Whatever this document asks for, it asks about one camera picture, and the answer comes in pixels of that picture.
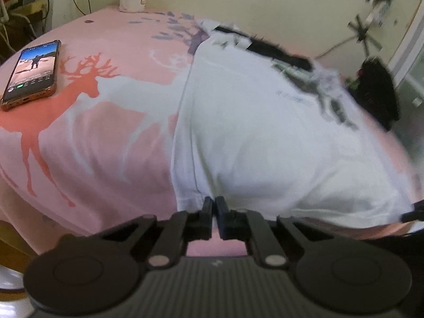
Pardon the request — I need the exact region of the white t-shirt with black print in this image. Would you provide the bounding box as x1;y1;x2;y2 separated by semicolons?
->
171;19;413;229

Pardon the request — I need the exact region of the stack of dark folded clothes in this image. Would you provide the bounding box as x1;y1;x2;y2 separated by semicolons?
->
346;57;400;131

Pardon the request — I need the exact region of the pink floral bed sheet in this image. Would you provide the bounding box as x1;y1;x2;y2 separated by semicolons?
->
1;8;423;253

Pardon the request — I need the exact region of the smartphone in orange case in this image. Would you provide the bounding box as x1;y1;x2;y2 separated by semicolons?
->
1;39;62;111

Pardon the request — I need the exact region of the cluttered side shelf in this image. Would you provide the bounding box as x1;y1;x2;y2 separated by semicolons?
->
1;0;52;63

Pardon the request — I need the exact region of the white window frame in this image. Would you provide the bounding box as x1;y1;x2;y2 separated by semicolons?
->
387;3;424;110

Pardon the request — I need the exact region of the grey cable on wall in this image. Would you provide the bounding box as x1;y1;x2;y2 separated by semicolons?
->
314;36;359;61

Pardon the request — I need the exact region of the black tape cross on wall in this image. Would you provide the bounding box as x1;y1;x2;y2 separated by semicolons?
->
347;14;382;58

